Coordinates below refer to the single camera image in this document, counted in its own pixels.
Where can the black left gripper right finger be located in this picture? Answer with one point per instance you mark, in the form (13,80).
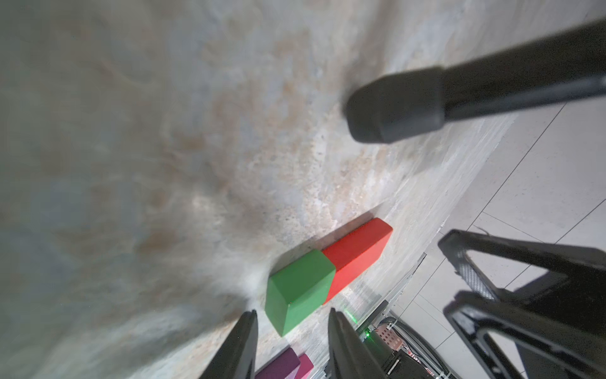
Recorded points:
(352,354)

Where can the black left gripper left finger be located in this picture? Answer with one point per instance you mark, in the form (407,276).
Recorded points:
(236,357)

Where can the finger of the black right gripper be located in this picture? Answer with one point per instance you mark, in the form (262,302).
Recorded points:
(572,350)
(476,258)

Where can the purple block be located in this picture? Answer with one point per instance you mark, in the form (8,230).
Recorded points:
(283,366)

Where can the green cube block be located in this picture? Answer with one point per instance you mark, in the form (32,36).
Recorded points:
(298,290)

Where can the red block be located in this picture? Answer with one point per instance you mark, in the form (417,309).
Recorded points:
(353,254)

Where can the right circuit board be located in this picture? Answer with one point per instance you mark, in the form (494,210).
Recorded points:
(390,336)

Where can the magenta long block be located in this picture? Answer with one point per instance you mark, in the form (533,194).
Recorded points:
(305,368)

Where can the black music stand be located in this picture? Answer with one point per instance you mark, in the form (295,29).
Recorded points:
(559,68)

